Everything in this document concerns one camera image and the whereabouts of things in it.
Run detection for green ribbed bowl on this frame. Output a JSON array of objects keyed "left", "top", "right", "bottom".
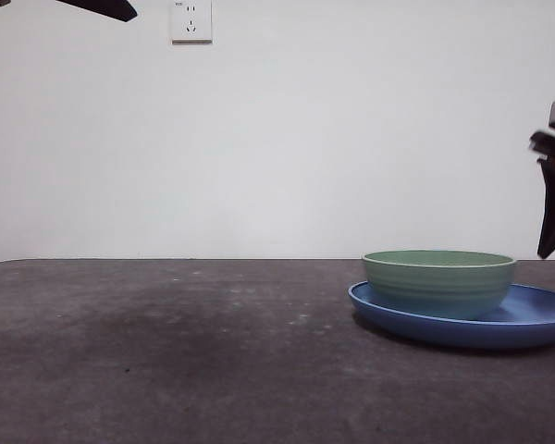
[{"left": 361, "top": 249, "right": 518, "bottom": 321}]

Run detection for blue round plate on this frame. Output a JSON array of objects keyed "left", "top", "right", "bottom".
[{"left": 347, "top": 280, "right": 555, "bottom": 350}]

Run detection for white wall socket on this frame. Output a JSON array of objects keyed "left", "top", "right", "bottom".
[{"left": 170, "top": 0, "right": 214, "bottom": 46}]

